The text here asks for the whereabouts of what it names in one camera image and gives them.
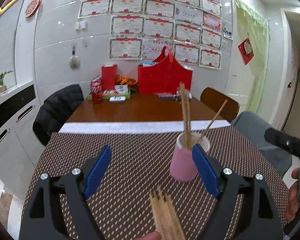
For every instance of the green curtain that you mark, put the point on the green curtain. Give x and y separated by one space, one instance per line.
253 26

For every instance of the black jacket on chair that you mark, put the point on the black jacket on chair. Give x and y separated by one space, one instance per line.
55 111

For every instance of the red round hanging ornament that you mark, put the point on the red round hanging ornament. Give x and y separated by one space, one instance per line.
31 8

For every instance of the pink paper cup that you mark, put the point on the pink paper cup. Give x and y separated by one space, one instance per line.
182 167

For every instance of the person left hand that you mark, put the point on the person left hand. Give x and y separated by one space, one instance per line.
150 236

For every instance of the grey cloth on chair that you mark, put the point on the grey cloth on chair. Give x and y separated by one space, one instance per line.
253 128

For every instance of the white black sideboard cabinet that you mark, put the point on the white black sideboard cabinet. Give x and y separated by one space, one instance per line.
20 149

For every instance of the green flat box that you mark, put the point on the green flat box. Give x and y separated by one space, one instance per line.
120 90

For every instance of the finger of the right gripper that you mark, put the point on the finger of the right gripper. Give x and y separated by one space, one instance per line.
286 142

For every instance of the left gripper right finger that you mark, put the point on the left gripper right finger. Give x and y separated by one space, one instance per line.
258 217

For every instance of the brown wooden chair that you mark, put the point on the brown wooden chair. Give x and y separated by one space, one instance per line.
214 100

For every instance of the orange snack packets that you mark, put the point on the orange snack packets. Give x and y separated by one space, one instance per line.
125 81

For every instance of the white phone on table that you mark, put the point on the white phone on table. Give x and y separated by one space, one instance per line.
117 99

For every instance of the red gift bag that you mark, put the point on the red gift bag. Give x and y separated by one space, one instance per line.
164 76

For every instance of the wooden chopstick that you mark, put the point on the wooden chopstick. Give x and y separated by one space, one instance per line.
167 216
156 213
186 118
176 228
165 219
211 122

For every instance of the red diamond wall decoration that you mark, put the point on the red diamond wall decoration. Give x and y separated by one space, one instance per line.
246 51

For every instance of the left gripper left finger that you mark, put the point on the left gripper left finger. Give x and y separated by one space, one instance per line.
43 216

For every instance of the clear snack bag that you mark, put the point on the clear snack bag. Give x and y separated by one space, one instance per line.
179 94

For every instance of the person right hand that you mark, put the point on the person right hand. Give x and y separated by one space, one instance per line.
292 205

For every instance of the red cola can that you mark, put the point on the red cola can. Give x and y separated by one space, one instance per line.
96 89

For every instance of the small red gift box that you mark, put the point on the small red gift box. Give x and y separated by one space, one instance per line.
108 73

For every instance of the brown polka dot tablecloth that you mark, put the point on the brown polka dot tablecloth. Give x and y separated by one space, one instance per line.
140 164

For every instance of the round hanging wall brush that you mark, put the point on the round hanging wall brush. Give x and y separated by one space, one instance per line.
74 61

